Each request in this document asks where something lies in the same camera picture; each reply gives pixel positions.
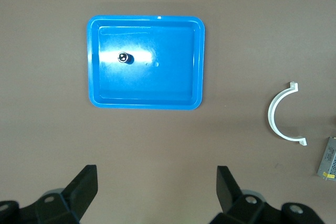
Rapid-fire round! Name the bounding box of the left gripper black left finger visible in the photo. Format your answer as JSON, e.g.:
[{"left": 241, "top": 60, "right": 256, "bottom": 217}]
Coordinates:
[{"left": 0, "top": 164, "right": 99, "bottom": 224}]

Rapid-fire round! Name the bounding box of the small black cylindrical capacitor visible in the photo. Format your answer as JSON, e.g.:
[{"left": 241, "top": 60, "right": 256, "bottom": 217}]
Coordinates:
[{"left": 118, "top": 51, "right": 135, "bottom": 65}]

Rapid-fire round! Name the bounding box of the brown table mat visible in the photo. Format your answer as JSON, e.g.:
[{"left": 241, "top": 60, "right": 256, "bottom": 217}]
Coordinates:
[{"left": 0, "top": 0, "right": 336, "bottom": 224}]

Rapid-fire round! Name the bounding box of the metal mesh power supply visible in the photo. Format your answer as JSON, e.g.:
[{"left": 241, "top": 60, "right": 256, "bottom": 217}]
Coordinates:
[{"left": 316, "top": 136, "right": 336, "bottom": 182}]

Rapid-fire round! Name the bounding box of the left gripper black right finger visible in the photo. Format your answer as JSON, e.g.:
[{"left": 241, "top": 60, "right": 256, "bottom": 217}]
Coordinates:
[{"left": 209, "top": 165, "right": 326, "bottom": 224}]

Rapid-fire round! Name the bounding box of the blue plastic tray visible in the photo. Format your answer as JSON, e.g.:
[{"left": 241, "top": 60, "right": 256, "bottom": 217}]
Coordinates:
[{"left": 87, "top": 15, "right": 206, "bottom": 110}]

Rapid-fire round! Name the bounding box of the large white pipe clamp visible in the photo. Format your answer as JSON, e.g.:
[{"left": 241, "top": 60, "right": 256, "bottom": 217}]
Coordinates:
[{"left": 267, "top": 81, "right": 308, "bottom": 147}]

